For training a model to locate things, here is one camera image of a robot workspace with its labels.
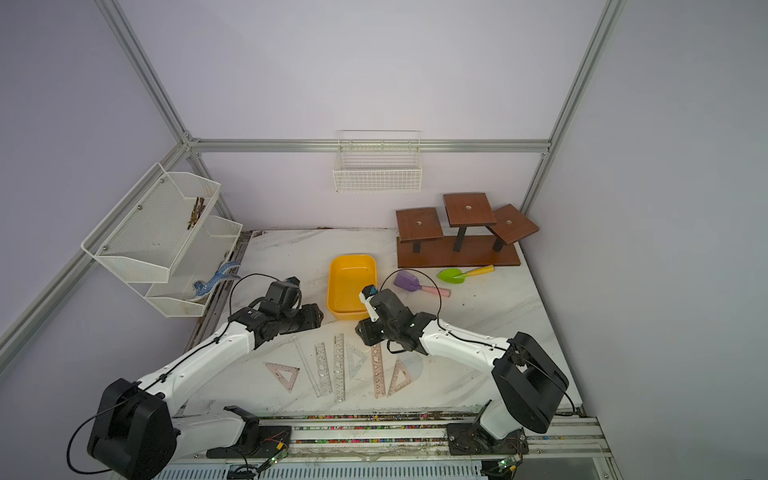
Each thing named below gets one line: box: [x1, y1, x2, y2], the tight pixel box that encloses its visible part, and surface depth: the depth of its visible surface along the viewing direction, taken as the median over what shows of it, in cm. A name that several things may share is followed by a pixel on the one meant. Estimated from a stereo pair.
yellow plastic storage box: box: [327, 254, 378, 321], surface depth 107 cm
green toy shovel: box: [437, 265, 495, 284], surface depth 109 cm
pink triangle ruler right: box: [387, 355, 413, 397], surface depth 86 cm
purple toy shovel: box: [394, 270, 451, 297], surface depth 107 cm
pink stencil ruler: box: [371, 344, 386, 399], surface depth 87 cm
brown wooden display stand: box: [396, 192, 540, 268], surface depth 104 cm
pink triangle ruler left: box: [264, 362, 301, 393], surface depth 87 cm
